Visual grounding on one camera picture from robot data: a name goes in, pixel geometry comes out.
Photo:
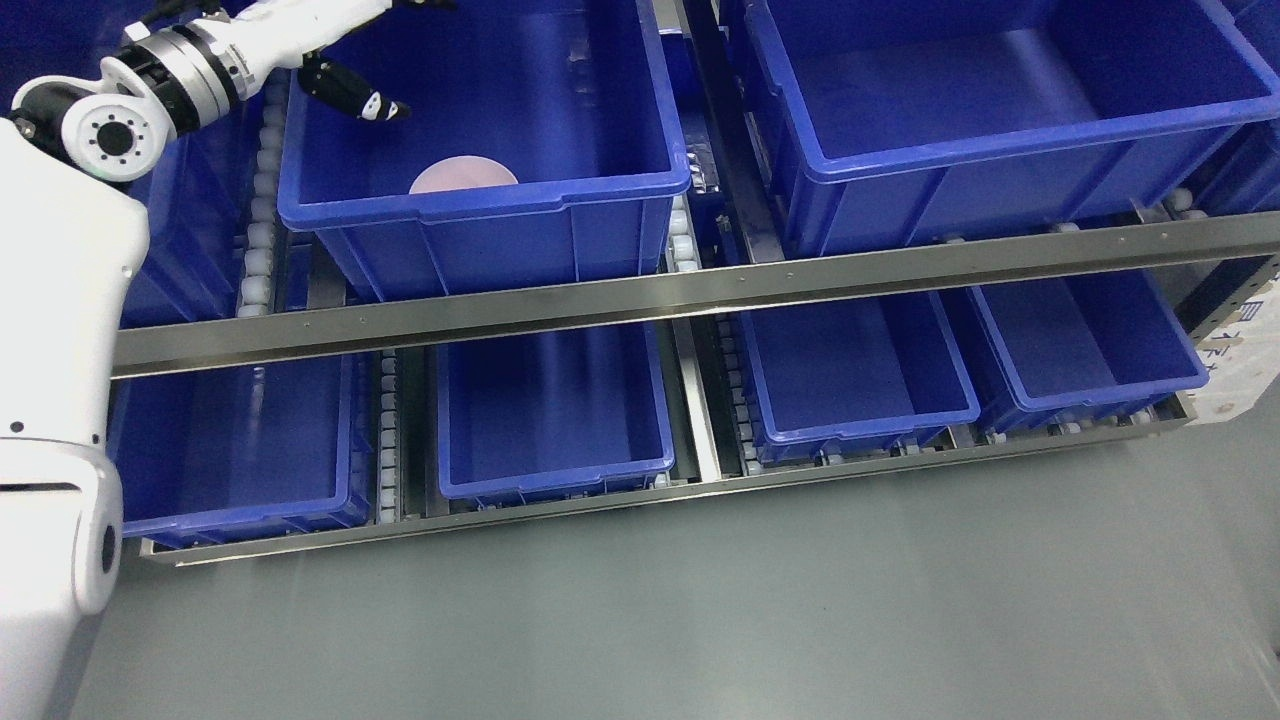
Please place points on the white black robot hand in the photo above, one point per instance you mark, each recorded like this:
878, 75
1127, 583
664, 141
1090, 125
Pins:
289, 30

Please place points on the pink bowl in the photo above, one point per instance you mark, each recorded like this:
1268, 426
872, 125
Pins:
462, 172

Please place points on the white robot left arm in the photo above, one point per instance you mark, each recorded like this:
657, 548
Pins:
73, 239

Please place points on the blue bin upper middle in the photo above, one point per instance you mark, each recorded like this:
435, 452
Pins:
573, 96

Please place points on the blue bin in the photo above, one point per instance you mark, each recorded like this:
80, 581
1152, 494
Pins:
1070, 349
245, 452
892, 124
196, 199
539, 417
851, 377
573, 96

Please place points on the steel roller shelf rack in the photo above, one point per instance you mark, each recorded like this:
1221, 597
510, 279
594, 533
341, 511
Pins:
686, 306

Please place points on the blue bin lower middle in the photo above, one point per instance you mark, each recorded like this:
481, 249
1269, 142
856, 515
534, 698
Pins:
539, 417

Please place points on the blue bin upper left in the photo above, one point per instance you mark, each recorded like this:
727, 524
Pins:
196, 199

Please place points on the blue bin lower left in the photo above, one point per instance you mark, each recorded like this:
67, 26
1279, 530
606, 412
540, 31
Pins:
245, 452

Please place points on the blue bin upper right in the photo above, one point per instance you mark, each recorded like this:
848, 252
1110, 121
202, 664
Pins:
892, 124

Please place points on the blue bin lower far right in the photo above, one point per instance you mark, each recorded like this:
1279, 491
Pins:
1070, 349

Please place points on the white sign with blue text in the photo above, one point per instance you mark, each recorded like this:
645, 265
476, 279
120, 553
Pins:
1234, 323

